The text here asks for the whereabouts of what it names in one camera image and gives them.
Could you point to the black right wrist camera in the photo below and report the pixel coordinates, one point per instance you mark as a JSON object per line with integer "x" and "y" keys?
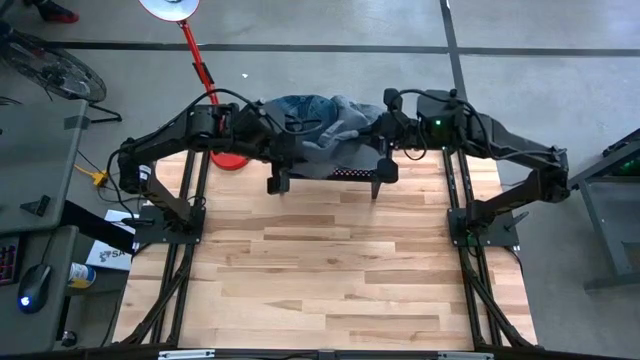
{"x": 392, "y": 100}

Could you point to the red desk lamp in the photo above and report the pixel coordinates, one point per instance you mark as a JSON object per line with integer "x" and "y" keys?
{"x": 227, "y": 162}

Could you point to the small black wedge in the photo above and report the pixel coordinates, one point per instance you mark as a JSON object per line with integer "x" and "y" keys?
{"x": 37, "y": 206}

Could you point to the small black camera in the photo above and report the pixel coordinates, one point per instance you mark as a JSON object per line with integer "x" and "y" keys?
{"x": 326, "y": 355}

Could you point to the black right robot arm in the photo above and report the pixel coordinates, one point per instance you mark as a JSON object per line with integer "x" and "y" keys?
{"x": 510, "y": 201}

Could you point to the black computer mouse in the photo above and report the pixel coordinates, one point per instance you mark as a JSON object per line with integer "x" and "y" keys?
{"x": 34, "y": 285}

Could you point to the black beam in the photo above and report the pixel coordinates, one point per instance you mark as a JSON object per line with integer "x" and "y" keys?
{"x": 95, "y": 225}

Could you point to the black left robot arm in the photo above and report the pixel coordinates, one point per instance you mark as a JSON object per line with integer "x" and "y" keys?
{"x": 160, "y": 140}

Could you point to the grey desk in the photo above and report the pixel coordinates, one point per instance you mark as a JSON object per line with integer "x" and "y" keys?
{"x": 35, "y": 160}
{"x": 47, "y": 330}

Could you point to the person's shoe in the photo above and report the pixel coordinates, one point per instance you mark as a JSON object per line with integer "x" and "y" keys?
{"x": 55, "y": 12}

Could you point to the black aluminium frame rail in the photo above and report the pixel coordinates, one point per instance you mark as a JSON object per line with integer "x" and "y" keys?
{"x": 469, "y": 280}
{"x": 203, "y": 180}
{"x": 380, "y": 356}

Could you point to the black mesh rack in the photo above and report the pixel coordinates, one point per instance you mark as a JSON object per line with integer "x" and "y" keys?
{"x": 350, "y": 173}

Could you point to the white printed cardboard box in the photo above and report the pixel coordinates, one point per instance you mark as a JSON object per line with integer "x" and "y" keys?
{"x": 107, "y": 255}

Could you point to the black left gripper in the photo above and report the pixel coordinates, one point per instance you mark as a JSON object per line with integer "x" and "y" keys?
{"x": 255, "y": 132}

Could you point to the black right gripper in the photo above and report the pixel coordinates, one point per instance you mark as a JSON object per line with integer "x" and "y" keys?
{"x": 400, "y": 132}

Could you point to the small black knob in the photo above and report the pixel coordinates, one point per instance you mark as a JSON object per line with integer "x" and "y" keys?
{"x": 69, "y": 339}

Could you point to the dark blue baseball cap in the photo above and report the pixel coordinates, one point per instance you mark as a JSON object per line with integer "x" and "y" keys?
{"x": 300, "y": 104}

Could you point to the white and yellow can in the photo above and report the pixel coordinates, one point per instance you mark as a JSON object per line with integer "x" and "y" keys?
{"x": 80, "y": 275}

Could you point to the dark grey metal cart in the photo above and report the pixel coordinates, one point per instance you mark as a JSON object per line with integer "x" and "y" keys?
{"x": 607, "y": 220}

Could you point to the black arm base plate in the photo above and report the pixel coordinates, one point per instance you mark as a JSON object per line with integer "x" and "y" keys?
{"x": 500, "y": 235}
{"x": 150, "y": 232}

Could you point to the silver bracket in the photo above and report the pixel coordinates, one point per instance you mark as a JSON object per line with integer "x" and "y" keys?
{"x": 185, "y": 354}
{"x": 465, "y": 355}

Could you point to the black backlit keyboard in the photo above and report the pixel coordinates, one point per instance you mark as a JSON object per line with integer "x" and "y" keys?
{"x": 7, "y": 260}

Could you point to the yellow power plug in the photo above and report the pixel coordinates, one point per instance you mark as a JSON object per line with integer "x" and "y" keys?
{"x": 100, "y": 177}

